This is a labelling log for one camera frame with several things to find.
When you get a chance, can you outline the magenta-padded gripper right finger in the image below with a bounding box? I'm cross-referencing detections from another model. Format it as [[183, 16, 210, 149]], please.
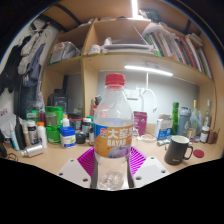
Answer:
[[125, 146, 171, 190]]

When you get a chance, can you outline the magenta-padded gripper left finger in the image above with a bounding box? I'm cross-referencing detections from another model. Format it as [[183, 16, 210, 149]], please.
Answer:
[[56, 147, 100, 190]]

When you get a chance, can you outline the clear red-capped drink bottle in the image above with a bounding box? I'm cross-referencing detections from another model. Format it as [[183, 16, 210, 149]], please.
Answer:
[[92, 73, 135, 191]]

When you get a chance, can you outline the black mug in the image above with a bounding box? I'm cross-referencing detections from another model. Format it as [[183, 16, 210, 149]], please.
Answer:
[[163, 135, 194, 166]]

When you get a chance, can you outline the blue-lidded white jar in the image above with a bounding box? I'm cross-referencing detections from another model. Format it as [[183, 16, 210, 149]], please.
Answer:
[[59, 126, 77, 149]]

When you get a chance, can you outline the small white bowl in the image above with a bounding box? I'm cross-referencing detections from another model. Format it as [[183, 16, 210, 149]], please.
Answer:
[[139, 133, 158, 143]]

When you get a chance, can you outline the green plastic tub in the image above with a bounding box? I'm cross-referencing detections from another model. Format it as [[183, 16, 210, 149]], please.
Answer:
[[45, 125, 62, 145]]

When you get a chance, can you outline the silver metal can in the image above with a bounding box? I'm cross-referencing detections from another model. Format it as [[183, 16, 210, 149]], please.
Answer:
[[20, 143, 45, 158]]

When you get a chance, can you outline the white and blue carton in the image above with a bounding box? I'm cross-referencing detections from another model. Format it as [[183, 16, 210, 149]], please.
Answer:
[[154, 114, 174, 141]]

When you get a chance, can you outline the white bottle with orange cap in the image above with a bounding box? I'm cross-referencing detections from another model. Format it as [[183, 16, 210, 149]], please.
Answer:
[[36, 121, 48, 149]]

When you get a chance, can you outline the pink pouch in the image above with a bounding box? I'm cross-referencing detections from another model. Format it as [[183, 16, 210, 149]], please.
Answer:
[[133, 110, 148, 137]]

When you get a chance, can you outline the flat round red coaster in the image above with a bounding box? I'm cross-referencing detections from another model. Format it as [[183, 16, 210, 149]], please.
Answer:
[[192, 149, 205, 159]]

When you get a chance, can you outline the green-lidded clear jar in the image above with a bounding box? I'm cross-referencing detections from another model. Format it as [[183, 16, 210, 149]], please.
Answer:
[[44, 105, 64, 128]]

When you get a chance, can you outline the green glass bottle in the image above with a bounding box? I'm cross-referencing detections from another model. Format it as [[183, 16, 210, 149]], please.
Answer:
[[171, 101, 180, 136]]

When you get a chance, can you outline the grey tumbler bottle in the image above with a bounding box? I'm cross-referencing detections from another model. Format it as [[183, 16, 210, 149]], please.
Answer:
[[178, 106, 192, 137]]

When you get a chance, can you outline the slim black bottle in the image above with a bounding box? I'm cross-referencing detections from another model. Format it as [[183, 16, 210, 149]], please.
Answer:
[[14, 115, 27, 150]]

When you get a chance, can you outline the brown jar with white lid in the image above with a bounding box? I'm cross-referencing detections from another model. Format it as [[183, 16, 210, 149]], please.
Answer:
[[200, 125, 211, 144]]

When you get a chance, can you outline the white tube with blue cap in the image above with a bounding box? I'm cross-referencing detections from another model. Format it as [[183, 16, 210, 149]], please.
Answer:
[[8, 122, 21, 152]]

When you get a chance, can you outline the black box appliance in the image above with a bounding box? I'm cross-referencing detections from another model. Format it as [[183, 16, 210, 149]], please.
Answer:
[[47, 88, 69, 113]]

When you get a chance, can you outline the yellow-capped bottle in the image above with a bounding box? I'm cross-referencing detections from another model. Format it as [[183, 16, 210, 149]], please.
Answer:
[[191, 99, 200, 129]]

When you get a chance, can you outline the clear glass bottle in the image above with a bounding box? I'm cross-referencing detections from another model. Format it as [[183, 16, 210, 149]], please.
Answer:
[[203, 99, 213, 129]]

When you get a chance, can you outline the blue hanging garment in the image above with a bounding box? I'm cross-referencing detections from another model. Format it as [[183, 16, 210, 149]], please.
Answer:
[[19, 43, 46, 118]]

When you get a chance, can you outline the under-shelf light bar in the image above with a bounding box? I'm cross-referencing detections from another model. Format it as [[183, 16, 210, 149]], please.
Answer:
[[124, 64, 174, 77]]

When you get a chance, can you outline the wooden shelf unit with books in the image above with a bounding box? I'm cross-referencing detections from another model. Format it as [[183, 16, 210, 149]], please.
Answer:
[[40, 18, 218, 113]]

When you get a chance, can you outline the grey-white hanging garment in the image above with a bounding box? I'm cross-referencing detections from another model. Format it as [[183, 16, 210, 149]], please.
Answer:
[[18, 29, 54, 76]]

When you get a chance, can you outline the overhead light bar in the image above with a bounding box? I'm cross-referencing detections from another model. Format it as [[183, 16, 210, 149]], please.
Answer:
[[130, 0, 140, 19]]

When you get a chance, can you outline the blue-handled brush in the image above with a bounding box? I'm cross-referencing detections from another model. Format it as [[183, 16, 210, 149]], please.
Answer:
[[156, 137, 173, 148]]

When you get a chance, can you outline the white wall power outlet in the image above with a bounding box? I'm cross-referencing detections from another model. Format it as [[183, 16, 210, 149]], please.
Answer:
[[125, 88, 140, 101]]

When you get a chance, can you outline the white cable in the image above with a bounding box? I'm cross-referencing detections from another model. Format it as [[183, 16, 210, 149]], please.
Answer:
[[138, 72, 158, 113]]

